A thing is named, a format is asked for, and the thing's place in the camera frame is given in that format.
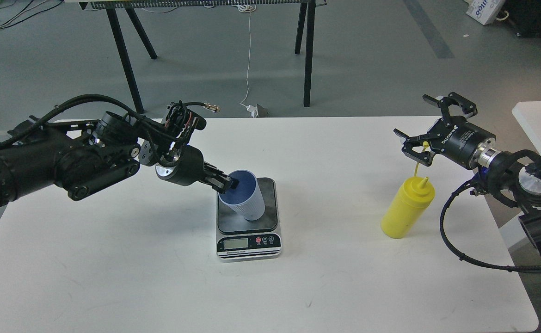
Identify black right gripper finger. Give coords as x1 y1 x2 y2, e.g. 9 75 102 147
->
422 92 478 122
393 129 437 167

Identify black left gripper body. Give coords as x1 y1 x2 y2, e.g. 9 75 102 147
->
155 146 206 187

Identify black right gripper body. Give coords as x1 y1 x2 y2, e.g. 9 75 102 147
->
432 118 496 169

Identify blue ribbed plastic cup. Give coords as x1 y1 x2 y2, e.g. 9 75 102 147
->
218 169 265 221

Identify yellow squeeze bottle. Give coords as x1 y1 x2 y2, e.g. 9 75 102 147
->
381 162 436 240

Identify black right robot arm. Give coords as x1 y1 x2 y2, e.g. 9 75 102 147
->
394 92 541 274

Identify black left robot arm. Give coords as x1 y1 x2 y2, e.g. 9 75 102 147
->
0 93 239 207

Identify digital kitchen scale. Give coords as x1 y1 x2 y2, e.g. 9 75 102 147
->
215 177 283 261

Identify white power adapter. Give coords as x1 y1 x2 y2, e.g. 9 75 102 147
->
246 104 269 118

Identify white cardboard box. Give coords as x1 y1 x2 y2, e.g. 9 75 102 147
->
465 0 509 25

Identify black trestle table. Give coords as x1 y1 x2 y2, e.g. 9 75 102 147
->
74 0 327 112

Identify white hanging cable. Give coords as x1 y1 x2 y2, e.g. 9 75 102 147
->
239 5 258 109

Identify black cables on floor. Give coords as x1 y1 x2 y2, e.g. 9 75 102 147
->
0 0 63 33

